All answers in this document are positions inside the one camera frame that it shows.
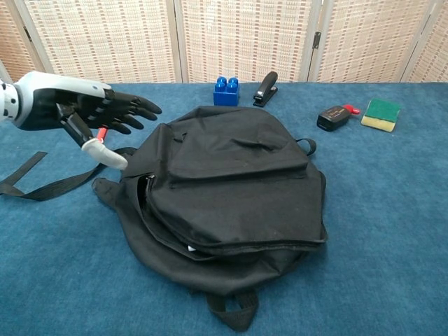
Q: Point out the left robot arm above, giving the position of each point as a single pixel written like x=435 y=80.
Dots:
x=6 y=101

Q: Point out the black stapler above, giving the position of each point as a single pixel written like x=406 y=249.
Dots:
x=265 y=91

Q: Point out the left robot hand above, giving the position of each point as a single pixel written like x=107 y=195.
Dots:
x=70 y=105

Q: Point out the woven folding screen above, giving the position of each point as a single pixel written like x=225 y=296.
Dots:
x=105 y=42

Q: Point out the green and yellow sponge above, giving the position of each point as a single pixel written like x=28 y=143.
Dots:
x=381 y=112

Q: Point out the blue toy brick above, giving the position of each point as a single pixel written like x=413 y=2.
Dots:
x=225 y=96

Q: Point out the blue felt table cover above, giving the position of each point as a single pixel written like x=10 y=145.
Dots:
x=70 y=262

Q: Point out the black backpack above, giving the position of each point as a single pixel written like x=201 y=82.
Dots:
x=238 y=196

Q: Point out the red stick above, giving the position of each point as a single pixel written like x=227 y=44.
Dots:
x=102 y=133

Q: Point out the black bottle with red cap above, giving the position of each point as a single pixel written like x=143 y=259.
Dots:
x=330 y=119

